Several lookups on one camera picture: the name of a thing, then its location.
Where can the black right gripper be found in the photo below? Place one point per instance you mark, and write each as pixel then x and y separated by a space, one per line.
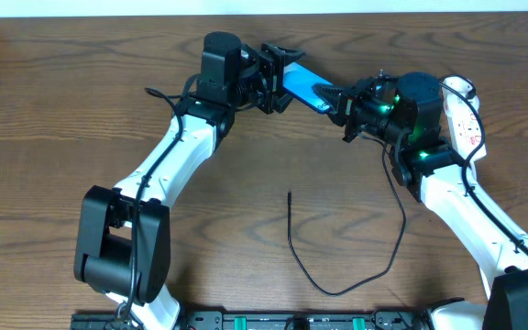
pixel 349 113

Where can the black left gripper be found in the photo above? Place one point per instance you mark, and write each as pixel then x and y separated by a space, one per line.
pixel 269 78

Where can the blue Galaxy smartphone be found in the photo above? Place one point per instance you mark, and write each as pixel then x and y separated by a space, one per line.
pixel 299 82

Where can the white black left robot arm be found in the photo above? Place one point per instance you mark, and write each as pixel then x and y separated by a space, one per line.
pixel 124 240

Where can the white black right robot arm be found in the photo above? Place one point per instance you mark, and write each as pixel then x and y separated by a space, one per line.
pixel 431 130

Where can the white USB charger plug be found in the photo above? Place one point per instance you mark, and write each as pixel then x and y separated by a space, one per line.
pixel 462 86

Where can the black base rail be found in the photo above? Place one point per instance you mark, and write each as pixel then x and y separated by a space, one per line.
pixel 217 320

